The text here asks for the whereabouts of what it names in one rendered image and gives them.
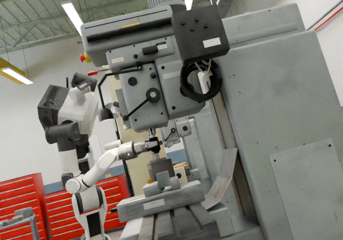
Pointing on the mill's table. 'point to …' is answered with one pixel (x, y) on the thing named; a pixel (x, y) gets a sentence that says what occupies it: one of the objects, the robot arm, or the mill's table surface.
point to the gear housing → (120, 60)
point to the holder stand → (167, 164)
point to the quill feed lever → (152, 96)
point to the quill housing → (133, 102)
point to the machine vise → (161, 200)
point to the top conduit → (128, 29)
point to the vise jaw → (151, 189)
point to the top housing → (95, 47)
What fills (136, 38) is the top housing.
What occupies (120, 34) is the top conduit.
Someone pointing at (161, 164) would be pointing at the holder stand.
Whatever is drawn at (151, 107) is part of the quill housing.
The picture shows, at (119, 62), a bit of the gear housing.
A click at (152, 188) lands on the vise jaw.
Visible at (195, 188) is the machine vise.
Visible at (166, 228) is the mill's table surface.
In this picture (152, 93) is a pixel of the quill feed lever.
